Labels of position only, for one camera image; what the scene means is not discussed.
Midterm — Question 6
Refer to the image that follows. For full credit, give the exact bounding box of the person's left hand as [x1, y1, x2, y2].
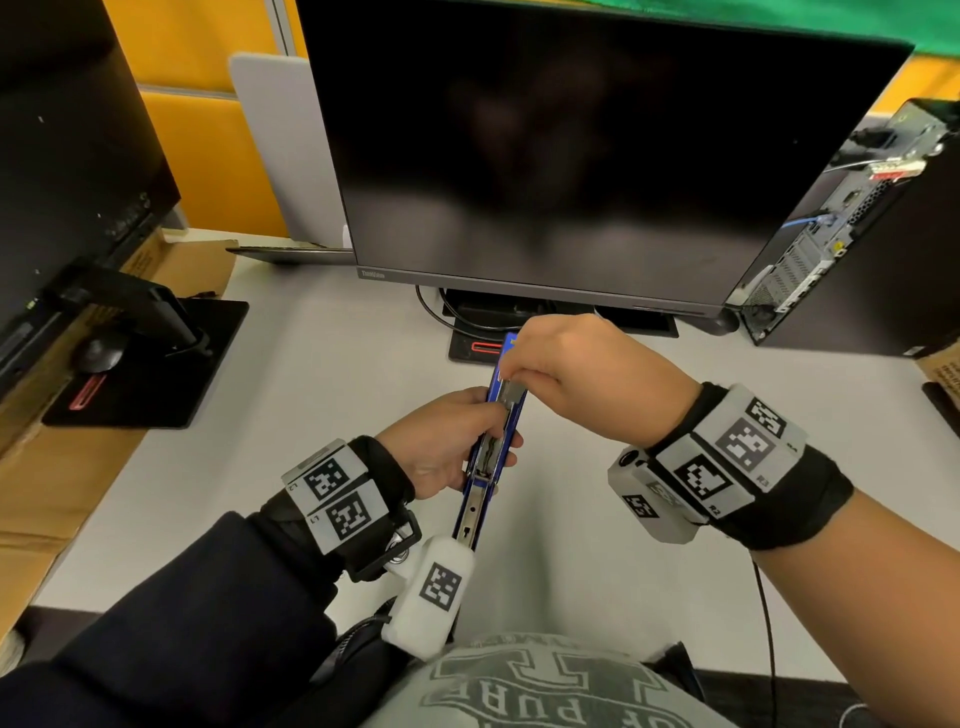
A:
[374, 386, 503, 502]

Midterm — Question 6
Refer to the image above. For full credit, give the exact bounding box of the person's right hand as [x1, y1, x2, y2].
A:
[497, 313, 703, 451]

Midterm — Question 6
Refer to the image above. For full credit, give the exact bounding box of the blue stapler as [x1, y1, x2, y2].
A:
[453, 333, 531, 550]

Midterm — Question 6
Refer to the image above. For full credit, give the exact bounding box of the person's left forearm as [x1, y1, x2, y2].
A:
[0, 510, 361, 728]

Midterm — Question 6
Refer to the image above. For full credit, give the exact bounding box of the person's right forearm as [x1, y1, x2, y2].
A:
[748, 487, 960, 728]

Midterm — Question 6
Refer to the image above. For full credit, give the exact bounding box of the black monitor stand base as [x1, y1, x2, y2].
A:
[441, 288, 681, 366]

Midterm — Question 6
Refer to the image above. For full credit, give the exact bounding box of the left wristband with marker tags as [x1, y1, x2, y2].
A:
[280, 435, 423, 584]

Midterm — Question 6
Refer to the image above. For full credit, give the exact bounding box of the wristband with marker tags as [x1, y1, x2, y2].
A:
[646, 381, 856, 552]
[280, 435, 423, 584]

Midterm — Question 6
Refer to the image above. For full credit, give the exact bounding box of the large black computer monitor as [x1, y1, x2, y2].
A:
[295, 0, 916, 318]

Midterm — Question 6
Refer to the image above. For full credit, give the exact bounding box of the right wristband with marker tags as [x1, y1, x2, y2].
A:
[646, 381, 856, 552]

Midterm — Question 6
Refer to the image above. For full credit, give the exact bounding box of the grey printed shirt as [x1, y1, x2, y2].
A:
[358, 632, 742, 728]

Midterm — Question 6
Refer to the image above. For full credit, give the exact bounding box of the silver laptop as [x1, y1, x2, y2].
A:
[227, 51, 355, 266]

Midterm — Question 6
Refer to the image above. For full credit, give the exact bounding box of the black stand with square base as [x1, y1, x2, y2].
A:
[41, 261, 250, 431]

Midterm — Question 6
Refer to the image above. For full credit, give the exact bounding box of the yellow partition panel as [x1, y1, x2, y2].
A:
[102, 0, 309, 240]

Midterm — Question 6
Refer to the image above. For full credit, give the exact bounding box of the black computer mouse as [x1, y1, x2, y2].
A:
[77, 333, 130, 376]

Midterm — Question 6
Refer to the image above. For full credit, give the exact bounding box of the black desktop computer tower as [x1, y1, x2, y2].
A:
[722, 97, 960, 359]

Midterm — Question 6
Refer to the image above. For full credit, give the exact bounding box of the small brown cardboard box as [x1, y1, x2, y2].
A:
[915, 339, 960, 391]

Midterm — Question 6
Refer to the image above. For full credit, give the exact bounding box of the large brown cardboard box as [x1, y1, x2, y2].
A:
[0, 231, 240, 642]

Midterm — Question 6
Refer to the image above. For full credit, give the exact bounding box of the green board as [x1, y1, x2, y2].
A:
[585, 0, 960, 60]

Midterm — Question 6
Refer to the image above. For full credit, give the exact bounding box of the black monitor with dusty screen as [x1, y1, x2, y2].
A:
[0, 0, 183, 402]

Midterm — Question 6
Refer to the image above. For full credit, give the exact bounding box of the black monitor cable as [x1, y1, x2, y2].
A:
[415, 285, 520, 344]

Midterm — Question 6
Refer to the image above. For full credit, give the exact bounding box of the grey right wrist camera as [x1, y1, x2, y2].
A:
[606, 446, 710, 546]

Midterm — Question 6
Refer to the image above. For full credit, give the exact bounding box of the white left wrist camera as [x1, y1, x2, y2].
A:
[381, 534, 478, 663]

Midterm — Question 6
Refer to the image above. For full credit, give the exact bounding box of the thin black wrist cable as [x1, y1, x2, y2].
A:
[750, 558, 781, 728]

